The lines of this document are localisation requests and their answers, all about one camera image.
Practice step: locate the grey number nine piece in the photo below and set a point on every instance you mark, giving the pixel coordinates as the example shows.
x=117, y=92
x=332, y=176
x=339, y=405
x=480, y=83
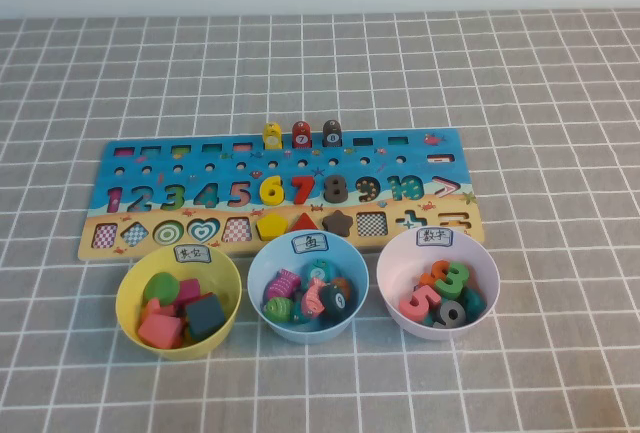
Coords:
x=450, y=313

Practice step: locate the paper label on blue bowl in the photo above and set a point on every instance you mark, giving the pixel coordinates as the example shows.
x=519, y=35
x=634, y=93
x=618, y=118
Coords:
x=309, y=244

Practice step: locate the brown star piece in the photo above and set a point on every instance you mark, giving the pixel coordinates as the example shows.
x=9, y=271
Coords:
x=337, y=223

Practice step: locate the red triangle piece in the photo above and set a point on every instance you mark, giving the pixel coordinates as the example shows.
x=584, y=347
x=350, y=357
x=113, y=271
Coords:
x=303, y=225

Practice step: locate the paper label on yellow bowl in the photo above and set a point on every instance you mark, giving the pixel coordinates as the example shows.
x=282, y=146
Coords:
x=192, y=254

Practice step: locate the blue plastic bowl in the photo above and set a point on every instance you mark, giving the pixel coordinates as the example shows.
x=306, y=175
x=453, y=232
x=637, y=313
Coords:
x=260, y=273

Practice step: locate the dark teal square piece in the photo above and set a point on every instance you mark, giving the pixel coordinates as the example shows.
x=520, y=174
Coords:
x=205, y=317

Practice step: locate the yellow plastic bowl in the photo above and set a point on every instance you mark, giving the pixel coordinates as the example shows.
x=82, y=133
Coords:
x=131, y=280

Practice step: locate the paper label on pink bowl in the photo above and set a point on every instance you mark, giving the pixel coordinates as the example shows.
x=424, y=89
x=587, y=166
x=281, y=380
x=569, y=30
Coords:
x=434, y=236

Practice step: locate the brown number eight piece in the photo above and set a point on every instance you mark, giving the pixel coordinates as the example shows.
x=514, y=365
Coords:
x=336, y=189

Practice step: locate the orange number piece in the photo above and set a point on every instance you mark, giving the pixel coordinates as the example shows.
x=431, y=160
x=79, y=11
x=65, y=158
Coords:
x=431, y=273

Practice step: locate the teal number piece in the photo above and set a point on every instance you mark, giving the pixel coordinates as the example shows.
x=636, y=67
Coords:
x=474, y=303

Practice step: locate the green number three piece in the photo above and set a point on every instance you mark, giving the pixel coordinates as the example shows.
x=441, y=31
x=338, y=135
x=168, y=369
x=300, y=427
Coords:
x=452, y=280

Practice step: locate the pink striped fish piece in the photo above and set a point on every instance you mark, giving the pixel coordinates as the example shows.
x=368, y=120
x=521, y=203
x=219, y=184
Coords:
x=281, y=283

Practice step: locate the blue wooden puzzle board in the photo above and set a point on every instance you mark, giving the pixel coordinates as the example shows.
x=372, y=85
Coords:
x=325, y=165

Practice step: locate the grey checked tablecloth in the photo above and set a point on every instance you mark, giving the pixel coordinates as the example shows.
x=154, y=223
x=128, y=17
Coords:
x=550, y=153

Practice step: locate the dark fish piece with nine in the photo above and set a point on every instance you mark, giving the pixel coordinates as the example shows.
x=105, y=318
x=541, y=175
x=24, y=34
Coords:
x=334, y=299

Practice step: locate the yellow number six piece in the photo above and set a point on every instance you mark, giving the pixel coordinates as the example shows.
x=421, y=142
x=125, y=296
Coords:
x=270, y=195

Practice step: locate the red number seven piece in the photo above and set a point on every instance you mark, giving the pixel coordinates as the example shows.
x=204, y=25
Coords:
x=305, y=187

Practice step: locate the brown fish peg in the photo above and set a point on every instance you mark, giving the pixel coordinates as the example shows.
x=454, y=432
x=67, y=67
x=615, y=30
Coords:
x=332, y=135

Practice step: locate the pink plastic bowl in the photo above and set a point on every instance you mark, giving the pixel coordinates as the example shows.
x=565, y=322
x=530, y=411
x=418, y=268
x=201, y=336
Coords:
x=395, y=268

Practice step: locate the magenta block piece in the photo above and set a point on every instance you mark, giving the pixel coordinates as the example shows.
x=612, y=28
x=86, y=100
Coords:
x=189, y=289

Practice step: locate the green round disc piece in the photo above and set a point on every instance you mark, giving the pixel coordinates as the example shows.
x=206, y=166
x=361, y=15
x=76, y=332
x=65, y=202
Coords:
x=160, y=285

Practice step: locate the red fish peg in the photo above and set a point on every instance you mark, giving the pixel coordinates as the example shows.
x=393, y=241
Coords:
x=301, y=136

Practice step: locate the yellow pentagon piece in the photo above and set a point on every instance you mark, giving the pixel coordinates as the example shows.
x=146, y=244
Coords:
x=271, y=226

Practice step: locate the orange fish piece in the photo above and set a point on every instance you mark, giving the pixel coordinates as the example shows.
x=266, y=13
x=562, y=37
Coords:
x=342, y=284

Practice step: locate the yellow fish peg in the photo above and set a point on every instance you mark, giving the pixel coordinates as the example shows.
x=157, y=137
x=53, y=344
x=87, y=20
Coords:
x=272, y=137

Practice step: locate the salmon pink block piece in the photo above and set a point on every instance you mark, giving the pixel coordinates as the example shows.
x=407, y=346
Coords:
x=159, y=330

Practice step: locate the pink number five piece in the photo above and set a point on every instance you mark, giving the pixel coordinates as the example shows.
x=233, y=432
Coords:
x=420, y=303

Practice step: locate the salmon pink fish piece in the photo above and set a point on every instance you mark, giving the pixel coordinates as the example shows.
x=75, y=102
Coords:
x=312, y=299

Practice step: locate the teal green fish piece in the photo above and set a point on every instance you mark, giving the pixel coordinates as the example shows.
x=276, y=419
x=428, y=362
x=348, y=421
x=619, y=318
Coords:
x=300, y=317

